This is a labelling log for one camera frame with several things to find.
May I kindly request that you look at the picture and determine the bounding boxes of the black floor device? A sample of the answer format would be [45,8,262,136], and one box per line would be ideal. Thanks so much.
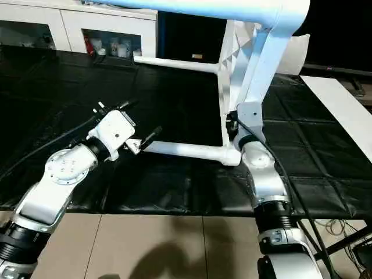
[353,243,372,273]

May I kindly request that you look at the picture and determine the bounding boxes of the white glass-door cabinet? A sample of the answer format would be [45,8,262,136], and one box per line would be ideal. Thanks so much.
[0,0,160,59]

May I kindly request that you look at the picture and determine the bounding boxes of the black box with gold label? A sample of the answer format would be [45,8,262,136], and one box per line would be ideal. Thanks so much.
[156,10,231,65]

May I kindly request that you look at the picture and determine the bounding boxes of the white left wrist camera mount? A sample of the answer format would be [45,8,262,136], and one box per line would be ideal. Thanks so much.
[88,108,138,163]

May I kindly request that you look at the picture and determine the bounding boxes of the white flat board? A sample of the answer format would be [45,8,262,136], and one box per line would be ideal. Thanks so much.
[299,74,372,164]

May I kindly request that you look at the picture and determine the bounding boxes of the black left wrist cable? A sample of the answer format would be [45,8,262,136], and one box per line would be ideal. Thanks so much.
[0,112,103,183]

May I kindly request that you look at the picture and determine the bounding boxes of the white plastic table leg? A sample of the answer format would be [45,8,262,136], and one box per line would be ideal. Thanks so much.
[83,0,312,39]
[133,54,222,74]
[141,140,230,165]

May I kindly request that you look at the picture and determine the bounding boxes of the white pillow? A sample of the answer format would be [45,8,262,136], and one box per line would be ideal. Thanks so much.
[276,33,312,76]

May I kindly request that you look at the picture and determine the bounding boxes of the black metal table leg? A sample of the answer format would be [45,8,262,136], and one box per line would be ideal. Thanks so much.
[313,226,372,263]

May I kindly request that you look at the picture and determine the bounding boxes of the dark low bench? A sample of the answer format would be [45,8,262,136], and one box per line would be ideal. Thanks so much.
[302,62,372,98]

